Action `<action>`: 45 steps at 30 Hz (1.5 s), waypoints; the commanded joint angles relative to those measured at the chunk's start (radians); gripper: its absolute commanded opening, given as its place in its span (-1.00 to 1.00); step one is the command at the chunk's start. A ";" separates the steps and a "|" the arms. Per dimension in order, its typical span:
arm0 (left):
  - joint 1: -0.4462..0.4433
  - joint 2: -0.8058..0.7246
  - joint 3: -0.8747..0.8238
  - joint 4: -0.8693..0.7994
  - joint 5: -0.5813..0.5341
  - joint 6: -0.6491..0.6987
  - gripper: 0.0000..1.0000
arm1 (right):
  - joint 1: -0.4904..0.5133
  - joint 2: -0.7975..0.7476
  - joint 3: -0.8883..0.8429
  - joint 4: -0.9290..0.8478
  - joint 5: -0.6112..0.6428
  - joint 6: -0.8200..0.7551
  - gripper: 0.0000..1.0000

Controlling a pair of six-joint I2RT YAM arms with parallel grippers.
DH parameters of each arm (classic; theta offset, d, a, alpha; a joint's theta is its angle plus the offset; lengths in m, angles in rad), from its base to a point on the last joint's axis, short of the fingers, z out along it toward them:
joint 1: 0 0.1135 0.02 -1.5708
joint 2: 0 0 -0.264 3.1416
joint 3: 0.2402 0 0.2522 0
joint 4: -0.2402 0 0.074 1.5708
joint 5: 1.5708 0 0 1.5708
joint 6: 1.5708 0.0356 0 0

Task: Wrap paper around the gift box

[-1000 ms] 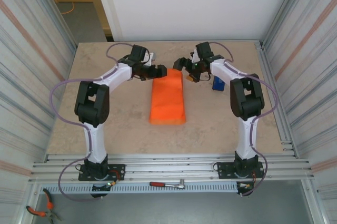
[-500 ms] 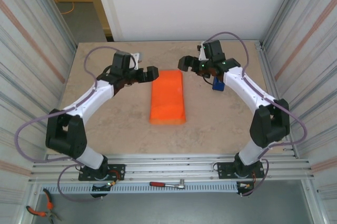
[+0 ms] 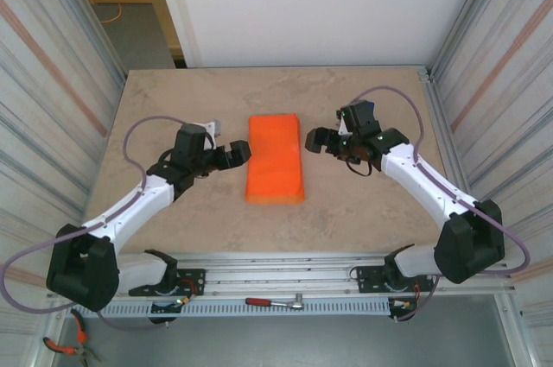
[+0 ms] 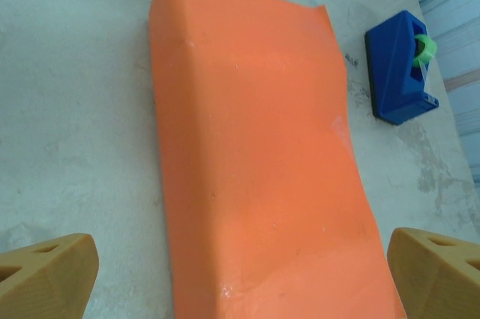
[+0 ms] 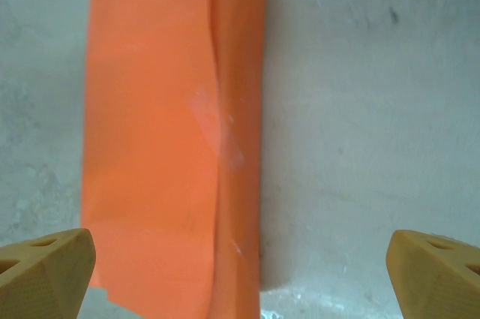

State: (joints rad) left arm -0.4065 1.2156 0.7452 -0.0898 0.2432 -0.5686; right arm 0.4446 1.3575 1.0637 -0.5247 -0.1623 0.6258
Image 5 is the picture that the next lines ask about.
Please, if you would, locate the orange wrapping paper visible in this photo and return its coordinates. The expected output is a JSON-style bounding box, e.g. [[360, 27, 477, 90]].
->
[[79, 0, 268, 319]]

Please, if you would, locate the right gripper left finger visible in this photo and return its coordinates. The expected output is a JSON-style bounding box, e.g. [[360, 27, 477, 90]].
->
[[0, 227, 98, 319]]

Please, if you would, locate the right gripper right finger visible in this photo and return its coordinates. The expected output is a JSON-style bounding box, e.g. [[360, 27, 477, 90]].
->
[[385, 229, 480, 319]]

